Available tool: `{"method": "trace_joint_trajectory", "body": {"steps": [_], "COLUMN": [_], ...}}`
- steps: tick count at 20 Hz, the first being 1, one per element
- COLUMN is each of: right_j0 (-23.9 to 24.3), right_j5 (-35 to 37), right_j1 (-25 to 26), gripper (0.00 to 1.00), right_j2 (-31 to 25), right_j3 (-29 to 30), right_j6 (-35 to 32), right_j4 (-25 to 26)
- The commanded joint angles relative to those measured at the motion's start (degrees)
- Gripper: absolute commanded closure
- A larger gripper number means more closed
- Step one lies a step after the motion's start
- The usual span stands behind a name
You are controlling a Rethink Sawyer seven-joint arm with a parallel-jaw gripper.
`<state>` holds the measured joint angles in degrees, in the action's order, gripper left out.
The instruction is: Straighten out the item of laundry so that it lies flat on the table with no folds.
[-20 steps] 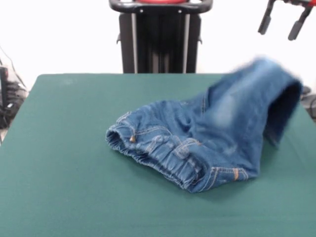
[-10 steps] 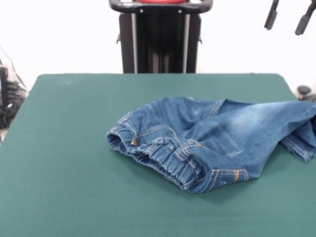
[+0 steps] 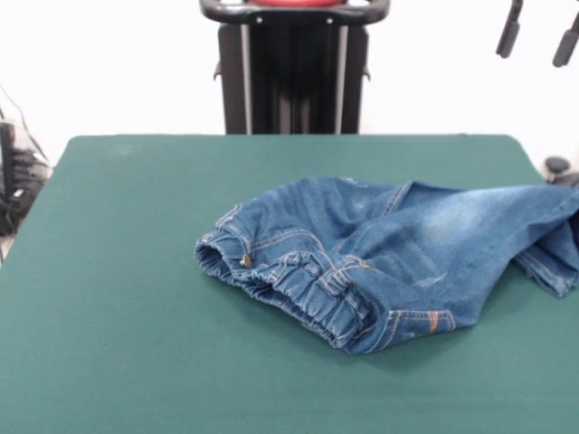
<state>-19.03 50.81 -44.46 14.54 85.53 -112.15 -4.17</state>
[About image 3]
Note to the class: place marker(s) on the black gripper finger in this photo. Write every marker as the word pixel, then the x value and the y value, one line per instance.
pixel 509 31
pixel 565 50

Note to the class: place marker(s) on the dark green table cloth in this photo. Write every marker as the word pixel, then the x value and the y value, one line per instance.
pixel 135 316

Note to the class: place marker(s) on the red robot arm base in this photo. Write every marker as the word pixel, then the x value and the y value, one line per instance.
pixel 294 2

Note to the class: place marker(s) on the black round knob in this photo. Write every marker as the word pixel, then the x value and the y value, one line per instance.
pixel 557 163

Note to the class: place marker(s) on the blue denim jeans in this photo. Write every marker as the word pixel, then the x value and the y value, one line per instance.
pixel 407 253

